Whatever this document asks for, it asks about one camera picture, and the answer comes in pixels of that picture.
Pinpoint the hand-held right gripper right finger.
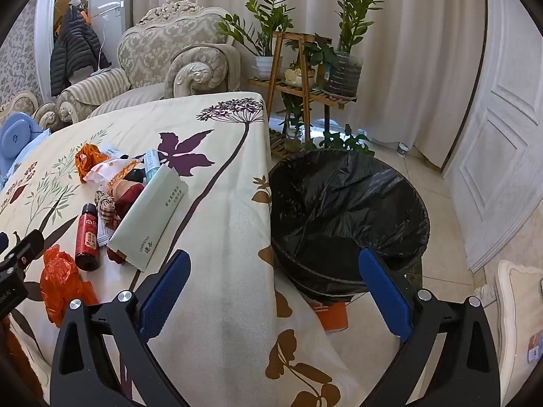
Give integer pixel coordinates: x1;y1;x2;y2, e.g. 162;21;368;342
358;248;501;407

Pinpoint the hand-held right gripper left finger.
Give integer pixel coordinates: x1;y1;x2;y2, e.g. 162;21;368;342
50;249;192;407

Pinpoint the orange plastic bag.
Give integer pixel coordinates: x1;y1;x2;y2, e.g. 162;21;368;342
40;246;99;328
75;143;101;184

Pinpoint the red glass bottle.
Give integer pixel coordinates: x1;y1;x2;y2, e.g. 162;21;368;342
75;202;101;272

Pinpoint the pale green paper packet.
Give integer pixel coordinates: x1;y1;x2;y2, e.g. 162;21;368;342
107;164;188;272

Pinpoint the checked wrapper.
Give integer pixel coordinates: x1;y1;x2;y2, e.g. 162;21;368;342
94;190;122;226

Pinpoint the dark red wrapper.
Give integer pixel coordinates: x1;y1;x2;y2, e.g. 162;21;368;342
114;180;146;221

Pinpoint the trash bin with black liner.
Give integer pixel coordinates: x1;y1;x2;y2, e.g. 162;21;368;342
268;148;431;306

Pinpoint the white wrapper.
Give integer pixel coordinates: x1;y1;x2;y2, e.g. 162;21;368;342
82;153;124;184

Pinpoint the blue and white tube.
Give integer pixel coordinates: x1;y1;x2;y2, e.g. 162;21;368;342
142;149;163;181

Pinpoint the orange patterned snack wrapper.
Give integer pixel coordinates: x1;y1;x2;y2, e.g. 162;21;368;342
106;159;143;189

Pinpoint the orange box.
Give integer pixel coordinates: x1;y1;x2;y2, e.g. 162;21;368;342
312;302;349;333

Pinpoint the floral tablecloth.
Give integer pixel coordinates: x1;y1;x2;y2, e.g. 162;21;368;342
0;91;353;407

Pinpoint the light blue plastic device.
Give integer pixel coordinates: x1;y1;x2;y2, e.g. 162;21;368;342
0;110;45;179

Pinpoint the cream carved chair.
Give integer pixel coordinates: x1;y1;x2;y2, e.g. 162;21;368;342
473;258;543;395

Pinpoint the carved cream sofa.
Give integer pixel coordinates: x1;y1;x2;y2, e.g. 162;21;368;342
0;91;58;134

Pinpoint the green trailing floor plant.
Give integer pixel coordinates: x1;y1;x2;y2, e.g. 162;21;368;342
305;125;376;158

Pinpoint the plant in glass jar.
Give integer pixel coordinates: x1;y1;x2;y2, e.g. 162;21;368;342
278;92;312;153

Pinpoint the black puffer jacket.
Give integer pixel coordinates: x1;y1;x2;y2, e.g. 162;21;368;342
50;6;113;98

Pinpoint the white panelled door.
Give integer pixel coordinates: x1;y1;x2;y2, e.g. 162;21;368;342
441;0;543;272

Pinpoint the wooden plant stand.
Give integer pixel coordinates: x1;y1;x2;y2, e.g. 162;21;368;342
247;31;359;159

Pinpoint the tall plant in clear pot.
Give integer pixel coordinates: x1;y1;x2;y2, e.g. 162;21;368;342
321;0;383;99

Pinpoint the small plant in white bowl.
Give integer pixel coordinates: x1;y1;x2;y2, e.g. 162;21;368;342
283;38;340;90

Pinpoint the white curtain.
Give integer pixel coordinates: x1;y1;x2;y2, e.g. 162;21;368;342
127;0;488;170

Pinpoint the leafy plant in white pot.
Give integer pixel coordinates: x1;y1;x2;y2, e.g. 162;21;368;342
216;0;296;81

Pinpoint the white standing air conditioner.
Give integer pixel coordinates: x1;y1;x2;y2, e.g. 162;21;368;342
87;0;134;73

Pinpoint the ornate cream armchair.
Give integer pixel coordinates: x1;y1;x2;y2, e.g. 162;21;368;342
57;0;242;123

